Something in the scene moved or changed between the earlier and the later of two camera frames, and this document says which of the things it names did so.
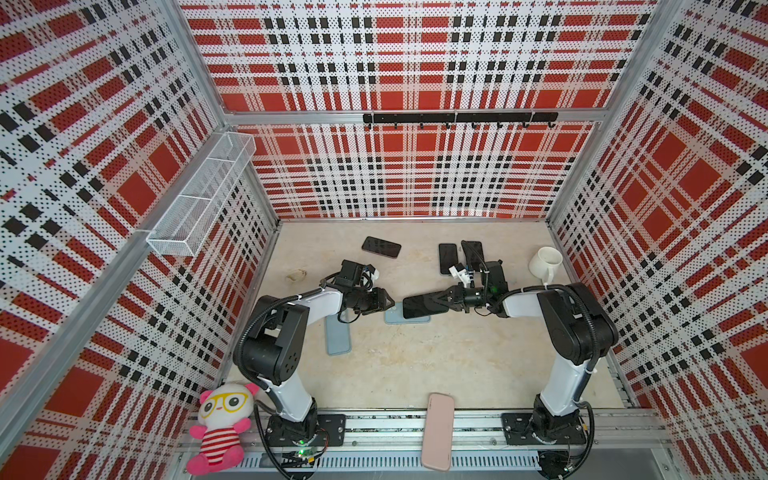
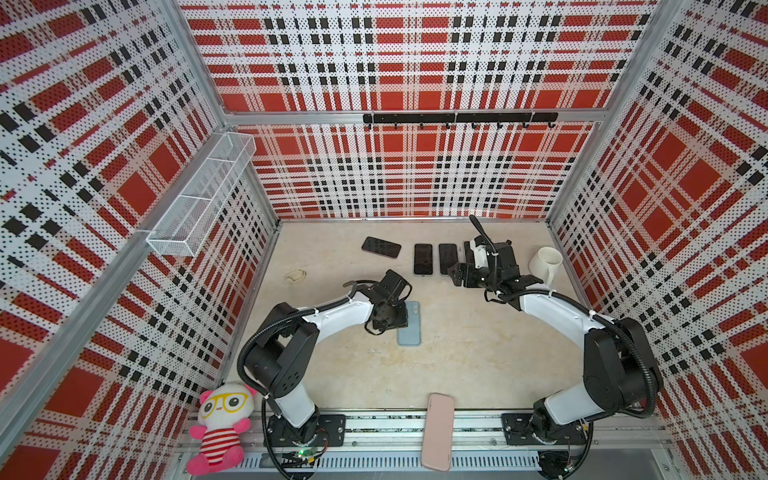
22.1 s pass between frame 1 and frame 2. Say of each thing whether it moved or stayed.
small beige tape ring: stayed
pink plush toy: stayed
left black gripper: moved
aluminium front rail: stayed
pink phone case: stayed
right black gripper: moved
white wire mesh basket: stayed
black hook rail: stayed
